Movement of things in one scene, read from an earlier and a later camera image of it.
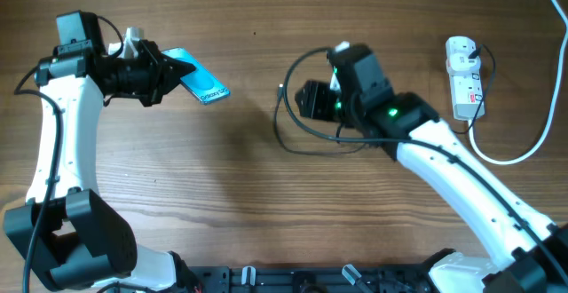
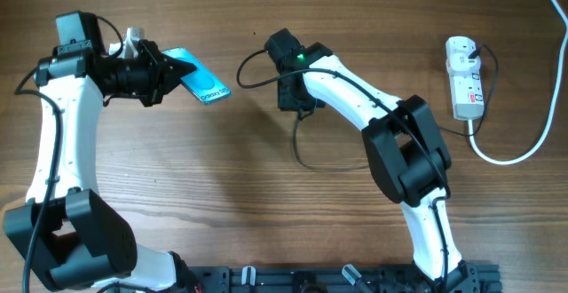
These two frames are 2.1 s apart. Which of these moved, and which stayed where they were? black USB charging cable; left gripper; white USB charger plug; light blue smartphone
Moved: black USB charging cable
Stayed: light blue smartphone; white USB charger plug; left gripper
